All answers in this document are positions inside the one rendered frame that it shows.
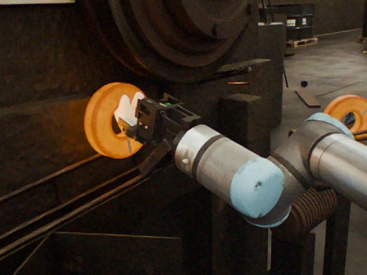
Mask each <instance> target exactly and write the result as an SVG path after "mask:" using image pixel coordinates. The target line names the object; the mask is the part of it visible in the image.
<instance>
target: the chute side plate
mask: <svg viewBox="0 0 367 275"><path fill-rule="evenodd" d="M202 186H203V185H201V184H200V183H199V182H197V181H196V180H194V179H193V178H192V177H190V176H189V175H187V174H185V173H184V172H182V170H180V169H179V168H178V167H177V166H176V164H172V165H170V166H168V167H166V168H165V169H164V170H163V172H161V173H160V174H159V175H157V176H155V177H153V178H151V177H149V178H146V179H144V180H143V181H141V182H139V183H137V184H136V185H134V186H132V187H130V188H128V189H127V190H124V191H123V192H120V193H119V194H117V195H115V196H113V197H112V198H110V199H108V200H106V201H104V202H103V203H100V204H99V205H97V206H95V207H92V208H91V209H89V210H88V211H86V212H85V213H83V214H80V215H79V216H76V217H75V218H73V219H71V220H68V221H67V222H65V223H64V224H62V225H61V226H59V227H57V228H54V229H53V230H51V231H52V232H53V231H57V232H84V233H99V234H120V233H122V232H124V231H126V230H127V229H129V228H131V227H132V226H133V225H136V224H137V223H138V222H139V221H141V220H143V219H144V218H146V217H147V216H150V215H151V214H153V213H155V212H156V211H158V209H160V208H162V207H164V206H166V205H167V204H169V203H170V202H172V201H174V200H175V199H177V198H179V197H180V196H182V195H184V194H186V193H188V192H191V191H193V190H195V189H197V188H199V187H202ZM49 232H50V231H49ZM49 232H47V233H46V234H44V235H41V236H40V237H38V238H37V239H35V240H33V241H31V242H29V243H27V244H25V245H23V246H22V247H19V248H18V249H17V250H15V251H13V252H11V253H9V254H7V255H6V256H3V257H1V258H0V275H13V273H14V272H15V271H16V270H17V269H18V268H19V267H20V266H21V265H22V264H23V262H24V261H25V260H26V259H27V258H28V256H29V255H31V253H33V251H34V250H35V248H36V247H37V246H38V245H39V244H40V243H41V242H42V241H43V240H44V239H45V238H46V236H47V235H48V234H49Z"/></svg>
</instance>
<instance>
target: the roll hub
mask: <svg viewBox="0 0 367 275"><path fill-rule="evenodd" d="M164 1H165V5H166V7H167V9H168V11H169V13H170V15H171V17H172V19H173V20H174V21H175V22H176V23H177V24H178V26H179V27H180V28H181V29H182V30H183V31H184V32H185V33H187V34H189V35H191V36H193V37H196V38H199V39H227V38H230V37H233V36H235V35H236V34H237V33H239V32H241V31H242V30H243V28H244V27H245V26H246V25H247V23H248V22H249V20H250V19H251V17H252V16H253V14H248V12H247V7H248V5H249V4H251V3H254V4H255V6H256V7H257V3H258V0H164ZM215 24H221V25H222V28H223V30H222V33H221V35H219V36H215V34H214V33H213V26H214V25H215Z"/></svg>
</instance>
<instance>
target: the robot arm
mask: <svg viewBox="0 0 367 275"><path fill-rule="evenodd" d="M169 98H171V99H173V100H174V101H177V102H178V103H177V104H173V105H172V104H170V103H168V100H169ZM114 115H115V117H116V121H117V122H118V126H119V127H120V129H121V131H122V132H123V133H124V134H125V135H126V136H128V137H129V138H131V139H133V140H134V141H138V142H139V143H141V144H143V145H144V146H146V147H152V148H154V147H156V148H155V149H154V151H153V152H152V153H151V154H150V156H148V157H147V159H146V160H145V161H144V162H143V163H142V164H141V166H140V167H139V170H140V172H141V174H142V176H143V178H149V177H151V178H153V177H155V176H157V175H159V174H160V173H161V172H163V170H164V169H165V167H166V166H167V165H168V164H169V163H170V162H171V161H172V160H174V162H176V166H177V167H178V168H179V169H180V170H182V172H184V173H185V174H187V175H189V176H190V177H192V178H193V179H194V180H196V181H197V182H199V183H200V184H201V185H203V186H204V187H205V188H207V189H208V190H210V191H211V192H213V193H215V194H216V195H218V196H219V198H221V199H223V200H224V201H225V202H226V203H228V204H230V205H231V206H232V207H233V208H234V209H235V210H236V211H237V212H238V213H239V214H241V215H242V217H243V218H244V219H245V220H246V221H248V222H249V223H250V224H252V225H255V226H258V227H261V228H272V227H276V226H277V225H280V224H281V223H283V221H284V220H285V219H286V218H287V216H288V214H289V212H290V210H291V205H292V204H293V203H294V202H295V201H296V200H297V199H298V198H300V196H301V195H302V194H303V193H305V191H307V190H308V189H309V188H310V187H311V186H312V185H313V184H314V182H316V181H317V180H319V181H320V182H322V183H324V184H326V185H327V186H329V187H331V188H332V189H334V190H336V191H337V192H338V193H340V194H342V195H343V196H344V197H345V198H347V199H348V200H350V201H351V202H353V203H355V204H356V205H358V206H360V207H361V208H362V209H363V210H365V211H366V212H367V146H365V145H364V144H362V143H359V142H358V141H356V140H355V138H353V135H352V134H351V132H350V131H349V129H348V128H347V127H346V126H345V125H343V124H342V123H341V122H339V121H338V120H337V119H336V118H332V117H331V116H330V115H327V114H325V113H315V114H313V115H312V116H311V117H309V118H308V119H307V120H305V122H302V124H301V126H300V127H299V128H298V129H296V131H294V133H293V134H292V135H290V137H288V138H287V140H285V142H283V144H281V146H280V147H279V148H277V149H276V151H274V152H273V153H272V154H271V155H270V156H269V157H268V158H267V159H263V158H262V157H260V156H258V155H257V154H255V153H252V152H251V151H249V150H248V149H246V148H244V147H242V146H240V145H239V144H238V143H235V142H234V141H232V140H230V139H229V138H226V137H224V136H223V135H221V134H219V133H218V132H217V131H215V130H213V129H211V128H209V127H207V126H206V125H200V121H201V120H202V118H201V117H199V116H197V115H196V114H194V113H192V112H190V111H188V110H186V109H184V103H183V102H181V101H180V100H178V99H176V98H174V97H172V96H170V95H168V94H166V92H165V94H164V98H163V99H159V100H157V99H151V98H149V97H146V98H144V96H143V94H141V92H137V93H136V94H135V96H134V98H133V100H132V103H131V104H130V101H129V98H128V97H127V96H126V95H124V96H123V97H121V100H120V104H119V107H118V109H117V110H116V111H115V112H114Z"/></svg>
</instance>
